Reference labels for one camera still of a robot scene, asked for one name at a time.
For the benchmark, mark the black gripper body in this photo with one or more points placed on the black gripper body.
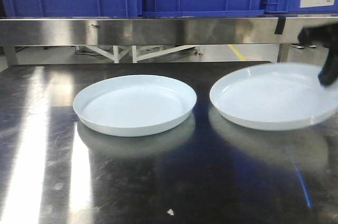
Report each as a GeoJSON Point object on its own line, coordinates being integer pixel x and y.
{"type": "Point", "coordinates": [324, 34]}

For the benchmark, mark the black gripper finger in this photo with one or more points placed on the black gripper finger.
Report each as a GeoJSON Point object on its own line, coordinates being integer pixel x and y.
{"type": "Point", "coordinates": [328, 74]}

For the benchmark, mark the light blue plate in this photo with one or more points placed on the light blue plate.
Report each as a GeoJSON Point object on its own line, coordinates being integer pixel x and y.
{"type": "Point", "coordinates": [274, 96]}
{"type": "Point", "coordinates": [134, 105]}

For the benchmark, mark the stainless steel shelf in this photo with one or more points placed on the stainless steel shelf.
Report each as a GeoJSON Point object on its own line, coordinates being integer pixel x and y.
{"type": "Point", "coordinates": [155, 31]}

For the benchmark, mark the black tape strip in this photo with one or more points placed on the black tape strip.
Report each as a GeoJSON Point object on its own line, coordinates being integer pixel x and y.
{"type": "Point", "coordinates": [280, 26]}

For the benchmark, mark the small white paper scrap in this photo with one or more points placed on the small white paper scrap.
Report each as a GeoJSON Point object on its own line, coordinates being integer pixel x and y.
{"type": "Point", "coordinates": [170, 212]}

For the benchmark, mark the white metal frame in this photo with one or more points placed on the white metal frame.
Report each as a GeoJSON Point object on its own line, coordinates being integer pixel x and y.
{"type": "Point", "coordinates": [137, 52]}

